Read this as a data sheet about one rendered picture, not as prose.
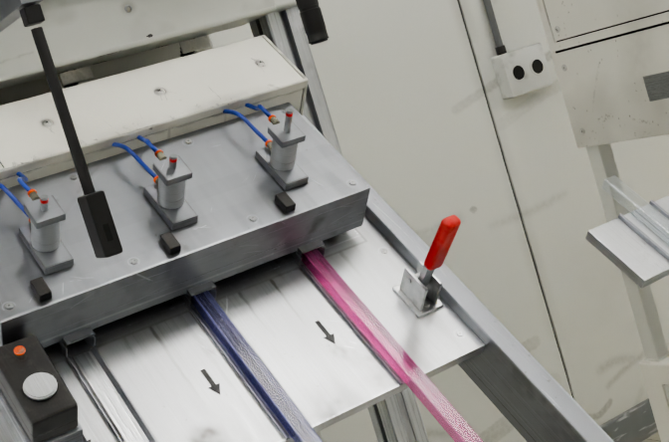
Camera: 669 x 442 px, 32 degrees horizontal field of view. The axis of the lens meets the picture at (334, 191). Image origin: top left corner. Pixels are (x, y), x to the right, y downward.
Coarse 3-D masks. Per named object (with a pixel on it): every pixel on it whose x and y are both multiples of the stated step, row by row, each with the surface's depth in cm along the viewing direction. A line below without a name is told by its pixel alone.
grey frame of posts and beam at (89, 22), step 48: (48, 0) 102; (96, 0) 104; (144, 0) 107; (192, 0) 109; (240, 0) 112; (288, 0) 115; (0, 48) 100; (96, 48) 104; (144, 48) 111; (288, 48) 117; (336, 144) 119; (384, 432) 123
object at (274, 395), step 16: (208, 304) 96; (208, 320) 95; (224, 320) 95; (224, 336) 93; (240, 336) 94; (240, 352) 92; (256, 368) 91; (256, 384) 91; (272, 384) 90; (272, 400) 89; (288, 400) 90; (288, 416) 88; (288, 432) 89; (304, 432) 88
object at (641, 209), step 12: (612, 180) 106; (612, 192) 106; (624, 192) 105; (624, 204) 105; (636, 204) 104; (648, 204) 104; (636, 216) 104; (648, 216) 103; (660, 216) 103; (660, 228) 102
